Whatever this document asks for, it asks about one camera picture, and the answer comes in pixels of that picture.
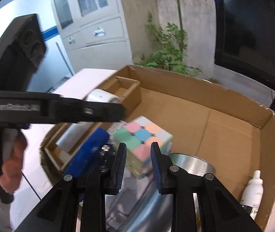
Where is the shiny metal tin can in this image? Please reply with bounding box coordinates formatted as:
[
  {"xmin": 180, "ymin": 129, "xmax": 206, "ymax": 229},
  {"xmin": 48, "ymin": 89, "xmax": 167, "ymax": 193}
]
[{"xmin": 104, "ymin": 152, "xmax": 217, "ymax": 232}]

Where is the pastel rubik's cube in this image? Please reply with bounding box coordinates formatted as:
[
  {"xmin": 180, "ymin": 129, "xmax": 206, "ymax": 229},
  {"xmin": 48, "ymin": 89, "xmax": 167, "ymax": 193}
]
[{"xmin": 112, "ymin": 116, "xmax": 173, "ymax": 179}]

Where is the person's left hand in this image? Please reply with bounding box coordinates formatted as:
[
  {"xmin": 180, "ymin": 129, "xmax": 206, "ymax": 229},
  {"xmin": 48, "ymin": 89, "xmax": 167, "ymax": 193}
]
[{"xmin": 0, "ymin": 132, "xmax": 27, "ymax": 194}]

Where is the white handheld fabric shaver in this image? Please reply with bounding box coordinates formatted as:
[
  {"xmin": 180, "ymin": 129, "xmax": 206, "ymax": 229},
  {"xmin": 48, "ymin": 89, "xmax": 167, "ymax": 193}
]
[{"xmin": 56, "ymin": 89, "xmax": 120, "ymax": 153}]

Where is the white spray bottle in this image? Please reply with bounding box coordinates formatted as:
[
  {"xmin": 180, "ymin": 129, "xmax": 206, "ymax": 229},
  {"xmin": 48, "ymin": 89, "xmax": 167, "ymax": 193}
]
[{"xmin": 240, "ymin": 170, "xmax": 264, "ymax": 220}]

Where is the brown cardboard tray box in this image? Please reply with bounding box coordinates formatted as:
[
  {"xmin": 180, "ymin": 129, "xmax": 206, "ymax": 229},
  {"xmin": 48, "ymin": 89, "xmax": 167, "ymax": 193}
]
[{"xmin": 39, "ymin": 64, "xmax": 275, "ymax": 231}]

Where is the grey metal filing cabinet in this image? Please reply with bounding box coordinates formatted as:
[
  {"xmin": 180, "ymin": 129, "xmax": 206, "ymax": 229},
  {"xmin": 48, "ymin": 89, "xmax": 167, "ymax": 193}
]
[{"xmin": 51, "ymin": 0, "xmax": 133, "ymax": 72}]

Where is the green leafy tree plant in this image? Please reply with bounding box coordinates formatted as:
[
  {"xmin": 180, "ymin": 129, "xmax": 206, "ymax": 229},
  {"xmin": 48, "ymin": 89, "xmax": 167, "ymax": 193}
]
[{"xmin": 134, "ymin": 0, "xmax": 216, "ymax": 78}]

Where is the black flat screen television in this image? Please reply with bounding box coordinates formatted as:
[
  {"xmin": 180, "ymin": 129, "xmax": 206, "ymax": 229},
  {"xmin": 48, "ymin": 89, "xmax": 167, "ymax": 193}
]
[{"xmin": 215, "ymin": 0, "xmax": 275, "ymax": 91}]

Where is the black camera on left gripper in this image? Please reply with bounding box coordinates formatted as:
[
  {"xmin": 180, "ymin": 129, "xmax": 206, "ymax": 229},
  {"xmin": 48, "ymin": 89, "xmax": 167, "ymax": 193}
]
[{"xmin": 0, "ymin": 14, "xmax": 46, "ymax": 92}]

